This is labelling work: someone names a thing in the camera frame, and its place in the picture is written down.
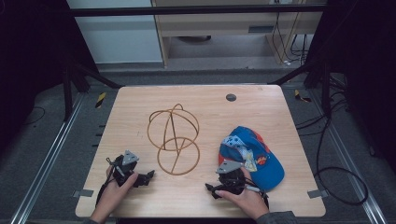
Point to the black horizontal frame bar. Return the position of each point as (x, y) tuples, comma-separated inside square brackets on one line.
[(193, 11)]

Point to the yellow and black floor tape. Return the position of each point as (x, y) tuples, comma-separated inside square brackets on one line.
[(300, 96), (100, 100)]

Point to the light wooden desk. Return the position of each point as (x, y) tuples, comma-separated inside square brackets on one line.
[(236, 23)]

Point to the grey round table grommet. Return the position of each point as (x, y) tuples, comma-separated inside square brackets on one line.
[(231, 97)]

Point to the aluminium floor rail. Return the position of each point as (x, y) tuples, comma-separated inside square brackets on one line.
[(350, 161), (46, 161)]

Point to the black curtain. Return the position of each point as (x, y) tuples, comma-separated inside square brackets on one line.
[(31, 62), (369, 77)]

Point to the white cabinet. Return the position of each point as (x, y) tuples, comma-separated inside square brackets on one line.
[(118, 34)]

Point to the black frame stand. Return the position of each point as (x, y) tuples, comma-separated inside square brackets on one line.
[(325, 90), (67, 90)]

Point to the grey tape strip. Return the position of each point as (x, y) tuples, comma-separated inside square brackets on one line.
[(83, 193), (317, 193)]

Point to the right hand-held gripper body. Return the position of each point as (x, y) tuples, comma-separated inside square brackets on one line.
[(231, 178)]

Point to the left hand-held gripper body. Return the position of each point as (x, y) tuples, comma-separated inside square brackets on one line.
[(124, 169)]

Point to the person's right hand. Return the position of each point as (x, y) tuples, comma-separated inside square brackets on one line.
[(249, 202)]

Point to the blue and orange baseball cap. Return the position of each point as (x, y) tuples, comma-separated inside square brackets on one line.
[(261, 155)]

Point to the person's left hand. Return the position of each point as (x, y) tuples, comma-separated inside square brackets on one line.
[(114, 194)]

